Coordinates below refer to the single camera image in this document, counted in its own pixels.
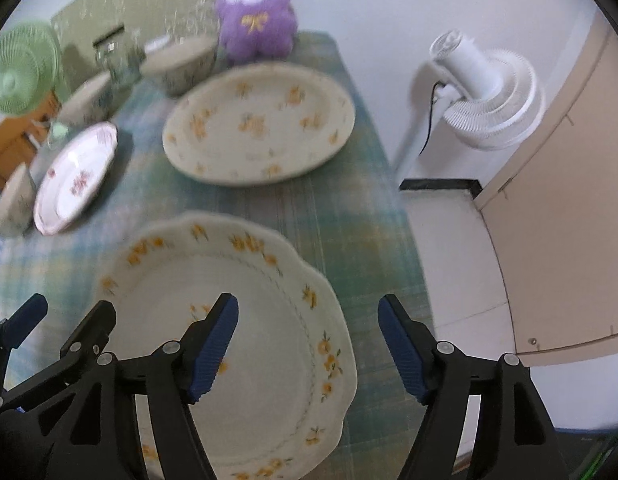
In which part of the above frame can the red pattern white plate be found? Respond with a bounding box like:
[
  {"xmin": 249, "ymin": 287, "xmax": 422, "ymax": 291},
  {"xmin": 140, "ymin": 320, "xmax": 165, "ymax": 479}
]
[{"xmin": 33, "ymin": 122, "xmax": 118, "ymax": 236}]

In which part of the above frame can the ceramic bowl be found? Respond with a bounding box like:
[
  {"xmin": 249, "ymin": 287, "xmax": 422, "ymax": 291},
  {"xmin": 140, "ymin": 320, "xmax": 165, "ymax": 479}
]
[
  {"xmin": 0, "ymin": 162, "xmax": 36, "ymax": 237},
  {"xmin": 56, "ymin": 72, "xmax": 114, "ymax": 129},
  {"xmin": 140, "ymin": 35, "xmax": 219, "ymax": 96}
]

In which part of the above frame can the glass jar black lid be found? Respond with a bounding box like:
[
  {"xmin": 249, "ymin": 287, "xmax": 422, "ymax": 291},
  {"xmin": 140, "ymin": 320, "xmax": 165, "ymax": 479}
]
[{"xmin": 93, "ymin": 24, "xmax": 144, "ymax": 87}]

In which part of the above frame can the scalloped yellow flower plate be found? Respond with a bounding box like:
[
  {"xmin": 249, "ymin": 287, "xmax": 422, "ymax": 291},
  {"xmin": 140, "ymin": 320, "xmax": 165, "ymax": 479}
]
[{"xmin": 93, "ymin": 211, "xmax": 357, "ymax": 479}]

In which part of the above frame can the purple plush bunny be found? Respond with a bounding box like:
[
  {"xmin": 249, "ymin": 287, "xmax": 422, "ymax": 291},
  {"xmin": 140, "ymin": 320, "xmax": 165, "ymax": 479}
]
[{"xmin": 216, "ymin": 0, "xmax": 298, "ymax": 64}]

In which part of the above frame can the cotton swab container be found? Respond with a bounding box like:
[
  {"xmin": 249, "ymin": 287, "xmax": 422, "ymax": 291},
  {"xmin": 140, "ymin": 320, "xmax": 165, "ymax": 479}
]
[{"xmin": 143, "ymin": 35, "xmax": 172, "ymax": 55}]

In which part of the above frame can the plaid green tablecloth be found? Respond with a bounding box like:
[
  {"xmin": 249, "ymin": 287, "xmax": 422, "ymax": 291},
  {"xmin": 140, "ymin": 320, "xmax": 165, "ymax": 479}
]
[{"xmin": 0, "ymin": 32, "xmax": 429, "ymax": 479}]

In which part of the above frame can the round yellow flower plate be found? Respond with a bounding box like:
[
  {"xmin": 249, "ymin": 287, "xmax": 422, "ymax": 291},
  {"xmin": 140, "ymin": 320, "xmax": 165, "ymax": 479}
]
[{"xmin": 163, "ymin": 62, "xmax": 356, "ymax": 186}]

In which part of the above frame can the white standing fan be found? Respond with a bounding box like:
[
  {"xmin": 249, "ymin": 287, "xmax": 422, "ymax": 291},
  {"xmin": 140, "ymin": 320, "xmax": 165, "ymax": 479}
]
[{"xmin": 393, "ymin": 29, "xmax": 546, "ymax": 180}]

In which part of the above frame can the green patterned mat board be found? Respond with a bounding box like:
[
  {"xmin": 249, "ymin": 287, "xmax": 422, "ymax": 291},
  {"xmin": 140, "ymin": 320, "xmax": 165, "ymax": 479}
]
[{"xmin": 51, "ymin": 0, "xmax": 218, "ymax": 87}]

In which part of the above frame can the green desk fan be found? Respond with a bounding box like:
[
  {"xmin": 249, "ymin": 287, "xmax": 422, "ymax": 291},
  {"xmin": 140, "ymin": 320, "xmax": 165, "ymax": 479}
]
[{"xmin": 0, "ymin": 20, "xmax": 70, "ymax": 122}]

